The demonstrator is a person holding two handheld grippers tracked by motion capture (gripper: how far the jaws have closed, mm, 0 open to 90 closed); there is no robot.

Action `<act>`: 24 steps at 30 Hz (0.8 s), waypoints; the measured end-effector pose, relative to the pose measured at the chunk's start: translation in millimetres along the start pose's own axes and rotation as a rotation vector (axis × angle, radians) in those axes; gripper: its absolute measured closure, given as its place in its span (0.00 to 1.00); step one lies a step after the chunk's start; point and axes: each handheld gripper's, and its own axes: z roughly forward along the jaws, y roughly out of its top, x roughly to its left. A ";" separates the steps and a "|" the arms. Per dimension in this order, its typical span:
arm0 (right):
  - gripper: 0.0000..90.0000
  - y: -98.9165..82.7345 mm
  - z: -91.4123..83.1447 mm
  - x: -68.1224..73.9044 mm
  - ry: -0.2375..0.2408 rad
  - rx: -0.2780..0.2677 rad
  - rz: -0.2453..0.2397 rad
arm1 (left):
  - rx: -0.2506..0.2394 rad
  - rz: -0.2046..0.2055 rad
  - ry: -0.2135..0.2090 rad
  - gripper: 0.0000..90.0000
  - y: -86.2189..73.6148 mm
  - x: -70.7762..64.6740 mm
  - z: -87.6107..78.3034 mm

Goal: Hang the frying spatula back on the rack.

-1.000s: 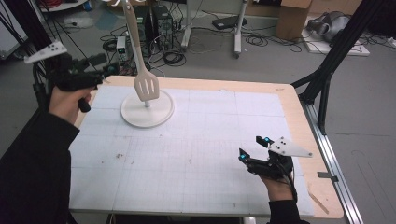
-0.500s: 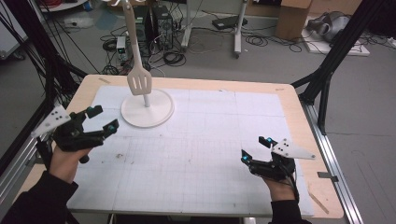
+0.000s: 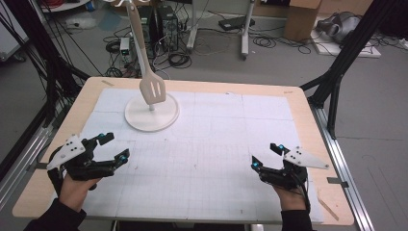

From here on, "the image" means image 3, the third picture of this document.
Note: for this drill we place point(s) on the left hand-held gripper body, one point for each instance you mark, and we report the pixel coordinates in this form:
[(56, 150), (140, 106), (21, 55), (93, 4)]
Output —
[(83, 163)]

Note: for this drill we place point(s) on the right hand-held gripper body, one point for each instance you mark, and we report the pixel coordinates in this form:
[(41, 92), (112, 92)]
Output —
[(288, 176)]

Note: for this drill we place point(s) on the beige slotted spatula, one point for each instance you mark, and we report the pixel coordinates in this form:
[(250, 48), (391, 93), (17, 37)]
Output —
[(153, 88)]

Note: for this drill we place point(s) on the person's right hand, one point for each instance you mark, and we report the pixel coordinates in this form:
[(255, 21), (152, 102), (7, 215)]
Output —
[(292, 199)]

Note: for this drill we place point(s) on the person's left hand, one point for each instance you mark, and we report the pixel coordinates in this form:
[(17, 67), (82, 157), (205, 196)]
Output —
[(75, 192)]

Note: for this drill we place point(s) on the thin wooden strip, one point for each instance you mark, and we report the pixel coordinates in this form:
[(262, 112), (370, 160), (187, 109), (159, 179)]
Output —
[(327, 208)]

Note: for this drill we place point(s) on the white grid paper mat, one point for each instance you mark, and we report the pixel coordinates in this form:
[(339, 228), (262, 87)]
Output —
[(208, 144)]

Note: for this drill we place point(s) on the white power supply box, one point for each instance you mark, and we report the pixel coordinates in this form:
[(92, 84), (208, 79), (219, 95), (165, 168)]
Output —
[(124, 48)]

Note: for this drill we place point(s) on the black computer tower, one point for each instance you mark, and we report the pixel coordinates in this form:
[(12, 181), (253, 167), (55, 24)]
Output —
[(146, 25), (167, 29)]

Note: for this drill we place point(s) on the white-legged desk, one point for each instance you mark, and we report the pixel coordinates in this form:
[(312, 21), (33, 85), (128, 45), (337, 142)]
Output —
[(246, 32)]

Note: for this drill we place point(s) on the white floor board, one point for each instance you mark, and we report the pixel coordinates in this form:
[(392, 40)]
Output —
[(352, 49)]

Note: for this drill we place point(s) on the tall open cardboard box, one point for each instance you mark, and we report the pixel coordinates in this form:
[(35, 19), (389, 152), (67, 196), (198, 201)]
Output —
[(301, 19)]

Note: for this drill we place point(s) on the black flat device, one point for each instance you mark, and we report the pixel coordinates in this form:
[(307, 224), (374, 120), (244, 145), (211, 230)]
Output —
[(235, 22)]

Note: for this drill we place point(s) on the grey crumpled bag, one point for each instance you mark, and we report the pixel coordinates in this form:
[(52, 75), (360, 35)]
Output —
[(340, 25)]

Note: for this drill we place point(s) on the silver aluminium rail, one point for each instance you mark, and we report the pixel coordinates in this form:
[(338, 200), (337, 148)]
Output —
[(343, 173), (22, 160)]

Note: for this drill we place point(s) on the black metal frame post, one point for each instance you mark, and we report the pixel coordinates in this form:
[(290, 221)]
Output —
[(349, 48), (48, 73)]

